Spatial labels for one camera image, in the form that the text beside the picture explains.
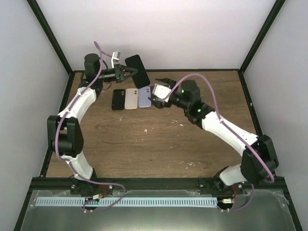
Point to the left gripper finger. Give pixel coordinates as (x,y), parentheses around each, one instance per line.
(127,69)
(127,75)

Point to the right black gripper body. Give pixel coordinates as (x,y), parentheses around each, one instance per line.
(162,105)

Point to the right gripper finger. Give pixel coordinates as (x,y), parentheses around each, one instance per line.
(166,80)
(154,102)

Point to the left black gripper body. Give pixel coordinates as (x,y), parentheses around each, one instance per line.
(116,69)

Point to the lilac phone case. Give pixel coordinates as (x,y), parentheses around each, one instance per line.
(144,97)

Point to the black phone case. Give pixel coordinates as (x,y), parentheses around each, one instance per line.
(118,99)

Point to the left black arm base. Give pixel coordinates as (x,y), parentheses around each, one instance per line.
(86,188)

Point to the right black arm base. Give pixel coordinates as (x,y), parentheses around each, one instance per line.
(215,187)

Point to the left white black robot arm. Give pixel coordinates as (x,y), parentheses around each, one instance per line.
(64,132)

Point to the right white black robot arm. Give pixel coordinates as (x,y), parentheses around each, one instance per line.
(259,158)

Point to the clear plastic sheet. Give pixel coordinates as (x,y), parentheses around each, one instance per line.
(260,210)

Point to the light blue slotted strip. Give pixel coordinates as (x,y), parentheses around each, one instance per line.
(130,202)

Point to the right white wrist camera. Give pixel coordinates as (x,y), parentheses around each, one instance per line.
(161,93)

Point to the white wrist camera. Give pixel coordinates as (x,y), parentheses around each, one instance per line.
(161,93)
(115,58)

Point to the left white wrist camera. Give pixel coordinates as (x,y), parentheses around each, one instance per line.
(115,58)

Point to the black front frame rail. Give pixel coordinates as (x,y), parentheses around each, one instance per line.
(131,184)

